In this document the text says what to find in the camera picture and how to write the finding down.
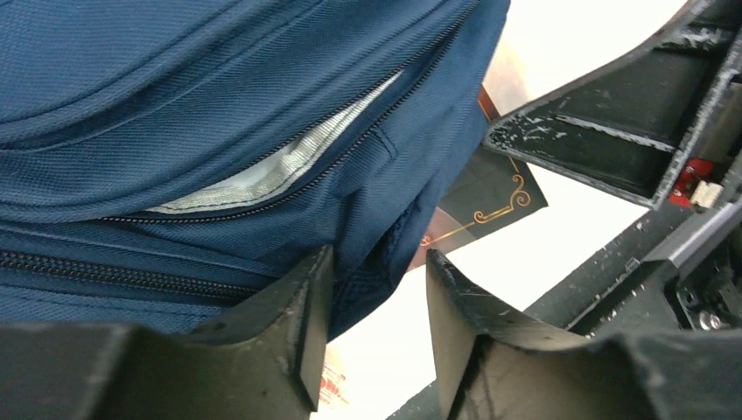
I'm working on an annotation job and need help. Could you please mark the Three Days To See book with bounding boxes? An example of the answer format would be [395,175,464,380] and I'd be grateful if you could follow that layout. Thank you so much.
[408,85,550,272]

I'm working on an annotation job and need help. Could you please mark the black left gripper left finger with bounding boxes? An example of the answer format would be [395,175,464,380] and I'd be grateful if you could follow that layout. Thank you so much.
[1,246,333,419]

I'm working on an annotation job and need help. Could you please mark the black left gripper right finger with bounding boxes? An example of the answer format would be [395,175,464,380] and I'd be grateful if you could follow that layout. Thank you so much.
[426,250,741,419]

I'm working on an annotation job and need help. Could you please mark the navy blue student backpack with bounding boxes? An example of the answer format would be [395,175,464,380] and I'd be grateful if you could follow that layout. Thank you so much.
[1,1,510,336]

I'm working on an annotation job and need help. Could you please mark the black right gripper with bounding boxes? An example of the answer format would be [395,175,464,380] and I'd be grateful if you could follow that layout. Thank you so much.
[483,1,741,335]

